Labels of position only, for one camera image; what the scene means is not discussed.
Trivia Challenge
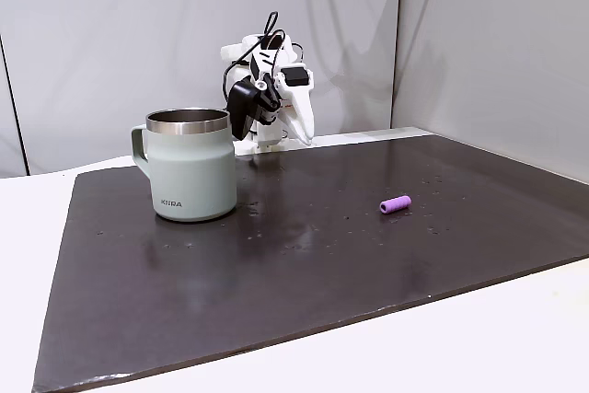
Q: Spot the purple pen grip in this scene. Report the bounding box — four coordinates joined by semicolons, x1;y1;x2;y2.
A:
378;194;413;216

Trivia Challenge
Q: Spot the sage green steel mug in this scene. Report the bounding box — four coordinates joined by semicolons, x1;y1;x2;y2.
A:
130;108;239;224

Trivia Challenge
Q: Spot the dark brown table mat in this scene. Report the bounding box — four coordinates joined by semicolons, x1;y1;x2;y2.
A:
30;133;589;393

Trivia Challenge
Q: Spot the black oval camera box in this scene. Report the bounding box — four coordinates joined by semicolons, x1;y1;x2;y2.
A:
227;79;260;141

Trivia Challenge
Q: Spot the black camera cable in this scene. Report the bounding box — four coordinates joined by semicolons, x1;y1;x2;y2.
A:
222;10;289;100

